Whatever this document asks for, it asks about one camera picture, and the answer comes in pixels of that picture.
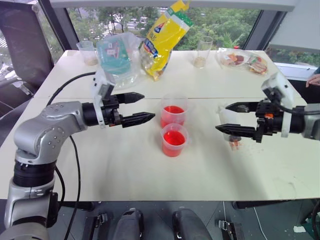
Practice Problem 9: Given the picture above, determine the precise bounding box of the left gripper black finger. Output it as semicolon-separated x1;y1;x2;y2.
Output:
117;91;146;105
121;112;156;129

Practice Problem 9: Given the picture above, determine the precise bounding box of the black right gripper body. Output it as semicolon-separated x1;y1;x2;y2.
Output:
254;98;285;144

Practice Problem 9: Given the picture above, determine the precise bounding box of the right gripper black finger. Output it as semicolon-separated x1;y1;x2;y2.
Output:
215;123;258;141
225;101;258;114

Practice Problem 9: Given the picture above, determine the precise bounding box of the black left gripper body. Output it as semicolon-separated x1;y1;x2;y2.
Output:
100;94;125;128

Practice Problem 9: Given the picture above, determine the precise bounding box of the clear cup with snacks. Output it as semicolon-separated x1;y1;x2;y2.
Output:
216;105;245;151

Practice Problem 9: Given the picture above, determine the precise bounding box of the cup red liquid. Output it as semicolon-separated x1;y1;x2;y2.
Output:
159;122;193;158
160;93;189;129

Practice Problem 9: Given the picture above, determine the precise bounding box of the short clear plastic cup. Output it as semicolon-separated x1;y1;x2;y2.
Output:
75;40;99;67

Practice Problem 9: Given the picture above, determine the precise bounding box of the bystander bare hand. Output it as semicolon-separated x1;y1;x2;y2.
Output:
305;74;320;88

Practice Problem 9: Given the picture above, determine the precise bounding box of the clear bag with teal packet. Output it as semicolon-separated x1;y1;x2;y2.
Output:
95;31;145;91

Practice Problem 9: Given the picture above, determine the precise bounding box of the clear bag of snacks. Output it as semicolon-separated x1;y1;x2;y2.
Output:
215;47;270;76

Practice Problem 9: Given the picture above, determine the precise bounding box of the yellow snack bag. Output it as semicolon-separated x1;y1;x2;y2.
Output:
138;0;195;82

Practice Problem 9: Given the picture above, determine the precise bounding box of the tall clear glass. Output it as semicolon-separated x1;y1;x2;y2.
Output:
192;35;214;69

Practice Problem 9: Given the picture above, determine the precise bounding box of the black table crossbar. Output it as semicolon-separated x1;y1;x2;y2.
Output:
231;198;320;210

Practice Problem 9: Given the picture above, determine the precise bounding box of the dark rounded shape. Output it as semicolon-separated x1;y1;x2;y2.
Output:
116;208;145;240

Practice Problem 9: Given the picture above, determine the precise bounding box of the black office chair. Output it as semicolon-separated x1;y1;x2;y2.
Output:
0;4;56;121

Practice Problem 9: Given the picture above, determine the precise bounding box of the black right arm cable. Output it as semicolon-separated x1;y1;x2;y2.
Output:
272;92;305;115

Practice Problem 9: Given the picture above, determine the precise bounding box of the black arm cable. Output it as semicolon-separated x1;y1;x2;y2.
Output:
272;92;305;115
44;71;97;240

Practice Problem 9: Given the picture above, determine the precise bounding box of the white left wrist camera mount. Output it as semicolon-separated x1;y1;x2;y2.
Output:
90;69;116;129

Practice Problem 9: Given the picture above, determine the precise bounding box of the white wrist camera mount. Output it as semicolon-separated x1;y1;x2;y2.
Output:
260;72;296;138
90;69;116;129

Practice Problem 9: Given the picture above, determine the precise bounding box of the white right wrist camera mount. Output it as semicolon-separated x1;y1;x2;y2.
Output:
260;72;296;138

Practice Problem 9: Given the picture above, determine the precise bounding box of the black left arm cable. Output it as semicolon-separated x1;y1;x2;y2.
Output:
44;71;97;240

